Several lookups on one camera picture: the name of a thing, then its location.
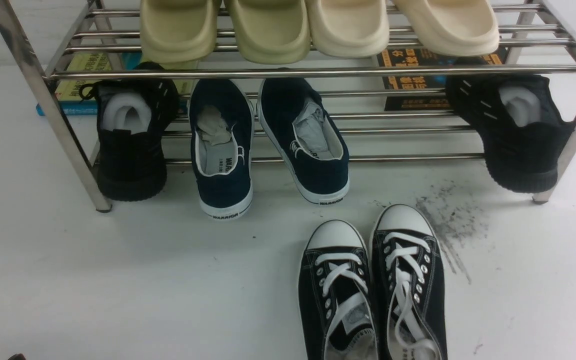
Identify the black canvas sneaker white toe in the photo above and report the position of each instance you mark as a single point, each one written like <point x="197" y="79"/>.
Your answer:
<point x="334" y="296"/>

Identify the black canvas laced sneaker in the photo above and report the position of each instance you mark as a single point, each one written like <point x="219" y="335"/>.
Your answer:
<point x="409" y="285"/>

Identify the navy slip-on shoe right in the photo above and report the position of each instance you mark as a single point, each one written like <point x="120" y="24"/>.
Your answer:
<point x="295" y="120"/>

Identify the navy slip-on shoe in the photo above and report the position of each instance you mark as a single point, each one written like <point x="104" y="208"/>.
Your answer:
<point x="222" y="126"/>
<point x="295" y="120"/>

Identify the navy slip-on shoe left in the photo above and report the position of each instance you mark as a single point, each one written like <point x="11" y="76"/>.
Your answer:
<point x="222" y="126"/>

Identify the silver metal shoe rack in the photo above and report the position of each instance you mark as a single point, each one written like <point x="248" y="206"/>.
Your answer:
<point x="41" y="83"/>

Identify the olive green foam slipper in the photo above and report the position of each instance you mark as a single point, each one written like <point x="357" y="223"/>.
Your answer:
<point x="175" y="31"/>
<point x="270" y="32"/>

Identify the cream foam slipper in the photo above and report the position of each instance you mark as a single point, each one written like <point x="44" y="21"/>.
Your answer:
<point x="457" y="28"/>
<point x="349" y="29"/>

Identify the black knit sneaker left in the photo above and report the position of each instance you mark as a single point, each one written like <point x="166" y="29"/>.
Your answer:
<point x="132" y="117"/>

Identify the black knit sneaker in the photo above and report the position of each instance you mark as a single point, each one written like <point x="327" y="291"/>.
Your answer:
<point x="132" y="117"/>
<point x="522" y="131"/>

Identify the black orange book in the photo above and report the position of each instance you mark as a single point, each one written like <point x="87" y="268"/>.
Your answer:
<point x="425" y="92"/>

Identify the black knit sneaker right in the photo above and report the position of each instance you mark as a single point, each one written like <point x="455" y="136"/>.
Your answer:
<point x="522" y="131"/>

